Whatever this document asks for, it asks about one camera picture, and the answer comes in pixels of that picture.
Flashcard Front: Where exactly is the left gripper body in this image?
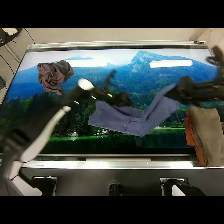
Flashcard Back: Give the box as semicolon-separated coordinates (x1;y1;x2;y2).
112;91;135;108

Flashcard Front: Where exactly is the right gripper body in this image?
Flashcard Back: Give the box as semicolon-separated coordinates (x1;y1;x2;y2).
164;76;195;102

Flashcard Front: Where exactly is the blue shirt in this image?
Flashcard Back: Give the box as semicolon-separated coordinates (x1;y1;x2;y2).
87;82;183;138

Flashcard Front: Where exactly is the orange garment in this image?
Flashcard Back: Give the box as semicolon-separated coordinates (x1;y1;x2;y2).
183;110;208;167

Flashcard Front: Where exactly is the olive garment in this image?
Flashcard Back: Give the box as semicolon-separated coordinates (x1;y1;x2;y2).
189;106;224;167

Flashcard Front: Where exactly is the dark grey garment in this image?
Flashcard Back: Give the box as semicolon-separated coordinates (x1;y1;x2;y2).
55;60;75;83

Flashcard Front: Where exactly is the mauve garment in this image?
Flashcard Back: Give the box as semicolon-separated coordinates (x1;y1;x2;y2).
36;61;65;96

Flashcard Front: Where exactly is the silver frame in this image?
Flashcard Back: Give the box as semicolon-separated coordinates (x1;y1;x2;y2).
0;39;224;197

